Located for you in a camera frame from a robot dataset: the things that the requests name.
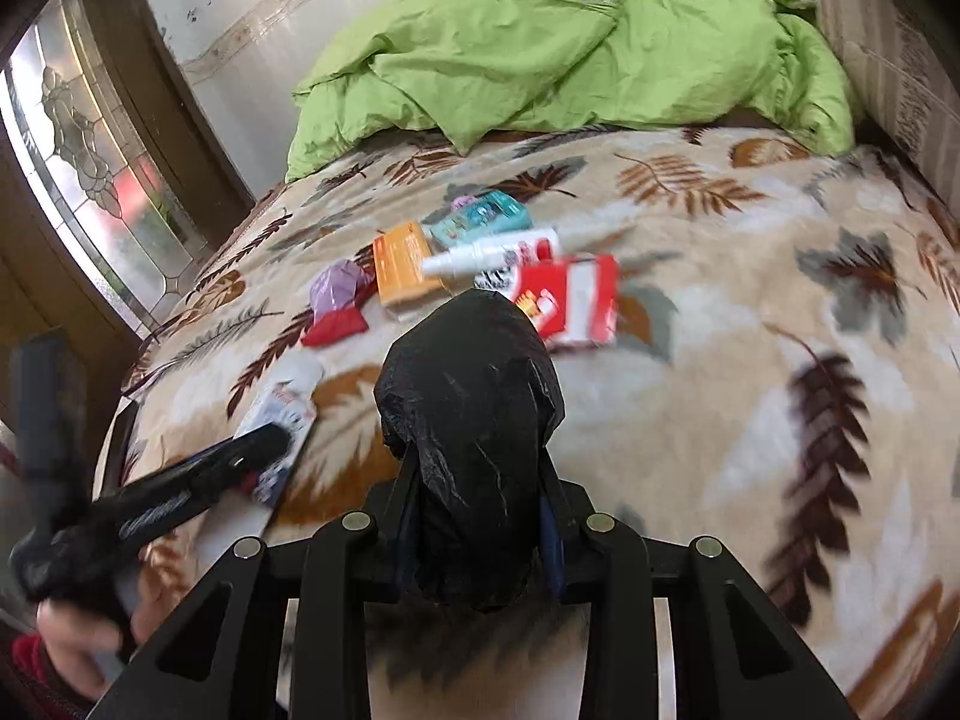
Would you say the striped floral cushion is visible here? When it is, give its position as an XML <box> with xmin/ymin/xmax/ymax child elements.
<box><xmin>814</xmin><ymin>0</ymin><xmax>960</xmax><ymax>196</ymax></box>

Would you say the teal packet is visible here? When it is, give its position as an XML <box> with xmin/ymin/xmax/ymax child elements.
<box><xmin>431</xmin><ymin>191</ymin><xmax>533</xmax><ymax>248</ymax></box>

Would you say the orange medicine box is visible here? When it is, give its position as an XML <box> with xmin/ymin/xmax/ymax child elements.
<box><xmin>373</xmin><ymin>221</ymin><xmax>451</xmax><ymax>308</ymax></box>

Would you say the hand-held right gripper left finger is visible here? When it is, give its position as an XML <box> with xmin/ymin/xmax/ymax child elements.
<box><xmin>88</xmin><ymin>457</ymin><xmax>421</xmax><ymax>720</ymax></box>

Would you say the red and white box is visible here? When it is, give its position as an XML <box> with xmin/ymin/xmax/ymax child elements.
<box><xmin>512</xmin><ymin>253</ymin><xmax>622</xmax><ymax>350</ymax></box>

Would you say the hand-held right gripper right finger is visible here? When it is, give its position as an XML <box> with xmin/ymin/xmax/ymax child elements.
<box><xmin>536</xmin><ymin>450</ymin><xmax>856</xmax><ymax>720</ymax></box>

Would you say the patterned glass door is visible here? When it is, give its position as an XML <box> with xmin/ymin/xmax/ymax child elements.
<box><xmin>0</xmin><ymin>0</ymin><xmax>256</xmax><ymax>346</ymax></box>

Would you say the white spray bottle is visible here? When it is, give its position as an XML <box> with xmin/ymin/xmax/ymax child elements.
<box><xmin>420</xmin><ymin>227</ymin><xmax>562</xmax><ymax>280</ymax></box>

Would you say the red wrapper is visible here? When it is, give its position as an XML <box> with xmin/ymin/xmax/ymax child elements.
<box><xmin>301</xmin><ymin>307</ymin><xmax>370</xmax><ymax>348</ymax></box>

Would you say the purple wrapper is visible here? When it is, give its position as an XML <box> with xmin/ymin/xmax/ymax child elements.
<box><xmin>309</xmin><ymin>259</ymin><xmax>376</xmax><ymax>316</ymax></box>

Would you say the leaf print blanket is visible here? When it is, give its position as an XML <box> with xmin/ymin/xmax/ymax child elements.
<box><xmin>97</xmin><ymin>124</ymin><xmax>960</xmax><ymax>720</ymax></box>

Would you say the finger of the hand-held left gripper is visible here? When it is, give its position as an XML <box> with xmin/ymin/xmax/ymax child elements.
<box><xmin>9</xmin><ymin>326</ymin><xmax>89</xmax><ymax>533</ymax></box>
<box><xmin>112</xmin><ymin>424</ymin><xmax>295</xmax><ymax>548</ymax></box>

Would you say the person's left forearm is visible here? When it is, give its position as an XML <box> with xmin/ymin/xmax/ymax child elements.
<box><xmin>7</xmin><ymin>634</ymin><xmax>98</xmax><ymax>720</ymax></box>

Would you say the person's left hand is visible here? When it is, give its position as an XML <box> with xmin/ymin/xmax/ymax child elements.
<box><xmin>37</xmin><ymin>562</ymin><xmax>181</xmax><ymax>698</ymax></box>

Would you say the green quilt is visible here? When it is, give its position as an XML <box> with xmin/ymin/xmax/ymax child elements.
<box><xmin>285</xmin><ymin>0</ymin><xmax>863</xmax><ymax>182</ymax></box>

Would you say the black plastic bag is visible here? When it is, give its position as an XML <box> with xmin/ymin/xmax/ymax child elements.
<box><xmin>373</xmin><ymin>289</ymin><xmax>566</xmax><ymax>608</ymax></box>

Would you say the white medicine box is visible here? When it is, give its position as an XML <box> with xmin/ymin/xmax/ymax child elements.
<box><xmin>234</xmin><ymin>352</ymin><xmax>325</xmax><ymax>507</ymax></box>

